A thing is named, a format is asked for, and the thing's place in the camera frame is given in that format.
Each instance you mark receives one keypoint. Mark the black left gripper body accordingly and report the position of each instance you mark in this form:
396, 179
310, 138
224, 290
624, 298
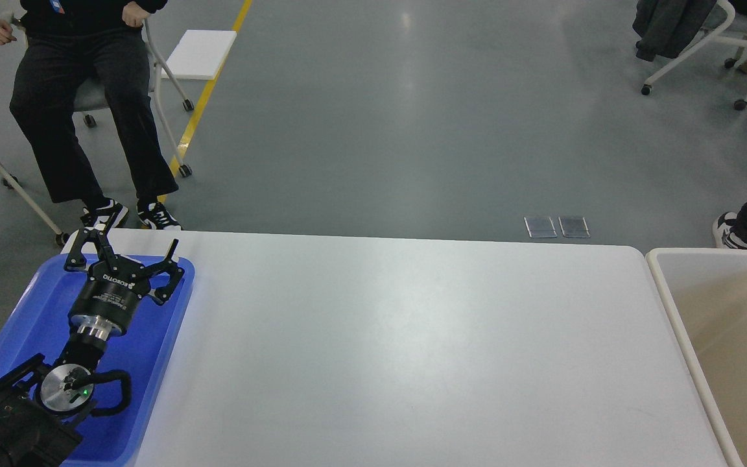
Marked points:
110, 296

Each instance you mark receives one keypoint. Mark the beige plastic bin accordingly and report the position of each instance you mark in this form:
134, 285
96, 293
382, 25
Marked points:
704, 292

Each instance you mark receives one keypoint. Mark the left floor outlet plate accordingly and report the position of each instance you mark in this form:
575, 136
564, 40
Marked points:
540, 227

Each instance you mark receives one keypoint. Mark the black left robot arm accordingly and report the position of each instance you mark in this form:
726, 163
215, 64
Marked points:
83, 354

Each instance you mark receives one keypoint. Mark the seated person in black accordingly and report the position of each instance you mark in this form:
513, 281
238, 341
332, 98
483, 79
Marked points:
87, 55

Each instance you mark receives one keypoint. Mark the dark grey jacket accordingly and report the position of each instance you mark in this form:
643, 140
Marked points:
666, 28

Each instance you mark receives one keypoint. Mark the floor outlet plate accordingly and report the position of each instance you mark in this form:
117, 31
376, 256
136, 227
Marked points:
540, 227
574, 226

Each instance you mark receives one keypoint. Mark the right floor outlet plate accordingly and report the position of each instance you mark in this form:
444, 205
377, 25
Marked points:
574, 226

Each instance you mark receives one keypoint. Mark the white foam board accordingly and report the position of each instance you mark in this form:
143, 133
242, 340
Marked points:
200, 54

